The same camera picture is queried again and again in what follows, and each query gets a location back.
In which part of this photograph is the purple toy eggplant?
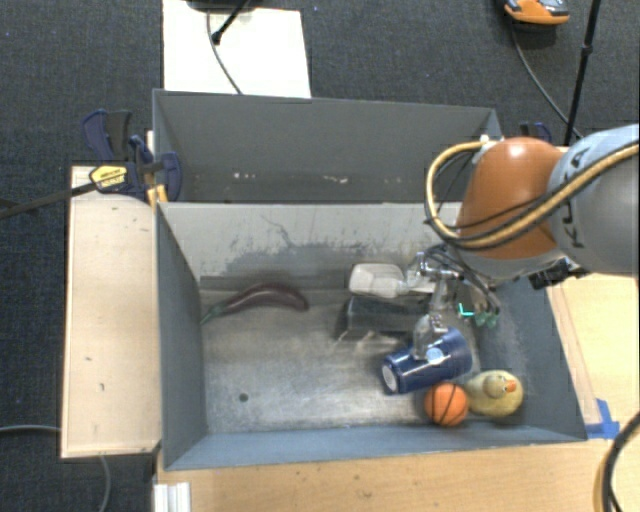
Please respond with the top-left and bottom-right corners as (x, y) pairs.
(200, 281), (311, 326)

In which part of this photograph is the orange toy basketball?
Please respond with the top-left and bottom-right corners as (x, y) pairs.
(423, 381), (471, 428)

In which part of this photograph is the black cylinder on white bracket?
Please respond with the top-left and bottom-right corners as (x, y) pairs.
(527, 257), (590, 292)

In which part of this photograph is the pale wood flat board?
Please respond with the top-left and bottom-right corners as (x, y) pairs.
(60, 164), (164, 459)

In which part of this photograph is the grey metal bin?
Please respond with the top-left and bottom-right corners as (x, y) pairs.
(151, 88), (589, 472)

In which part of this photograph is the dark green flat block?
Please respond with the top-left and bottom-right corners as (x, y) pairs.
(333, 294), (437, 342)

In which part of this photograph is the yellow rubber duck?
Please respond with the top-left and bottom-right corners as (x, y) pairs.
(465, 369), (525, 418)

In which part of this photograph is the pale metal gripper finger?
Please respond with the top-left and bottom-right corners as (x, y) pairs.
(412, 314), (434, 361)
(425, 325), (450, 366)

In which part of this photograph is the dark blue cup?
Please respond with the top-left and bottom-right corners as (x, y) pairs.
(381, 326), (474, 397)

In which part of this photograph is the white plastic bottle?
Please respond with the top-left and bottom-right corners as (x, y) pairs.
(347, 262), (437, 301)

